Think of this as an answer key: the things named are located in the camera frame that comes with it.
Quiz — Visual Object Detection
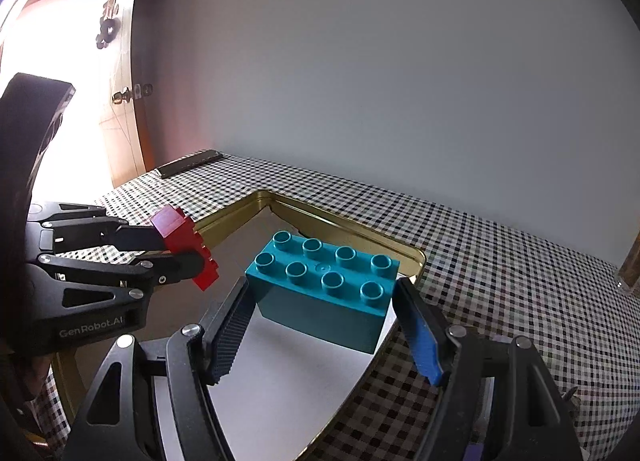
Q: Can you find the red toy brick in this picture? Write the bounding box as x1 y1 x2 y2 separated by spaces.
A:
151 205 219 291

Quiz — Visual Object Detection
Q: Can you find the teal toy brick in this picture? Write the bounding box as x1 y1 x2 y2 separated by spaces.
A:
245 230 399 354

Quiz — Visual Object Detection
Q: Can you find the person's left hand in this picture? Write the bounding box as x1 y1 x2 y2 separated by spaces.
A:
10 353 53 405

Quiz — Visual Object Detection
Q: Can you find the gold metal tin box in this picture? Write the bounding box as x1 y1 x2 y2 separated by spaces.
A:
64 191 426 460

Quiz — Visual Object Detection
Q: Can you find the dark flat bar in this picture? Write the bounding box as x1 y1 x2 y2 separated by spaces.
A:
157 149 224 179

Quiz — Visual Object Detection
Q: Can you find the checkered tablecloth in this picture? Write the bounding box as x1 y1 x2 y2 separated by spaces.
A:
89 155 639 460

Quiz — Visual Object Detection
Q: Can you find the white paper tin liner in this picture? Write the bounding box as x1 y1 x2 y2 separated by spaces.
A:
150 209 402 461

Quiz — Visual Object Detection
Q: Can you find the brass door knob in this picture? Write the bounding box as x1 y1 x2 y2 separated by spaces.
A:
112 83 154 104

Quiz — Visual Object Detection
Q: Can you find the glass tea bottle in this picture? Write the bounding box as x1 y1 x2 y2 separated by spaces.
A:
617 233 640 295

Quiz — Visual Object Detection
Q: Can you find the wooden door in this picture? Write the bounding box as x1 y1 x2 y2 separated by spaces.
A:
1 0 148 202

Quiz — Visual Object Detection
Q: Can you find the door hanging ornament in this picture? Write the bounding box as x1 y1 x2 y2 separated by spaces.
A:
96 0 119 49

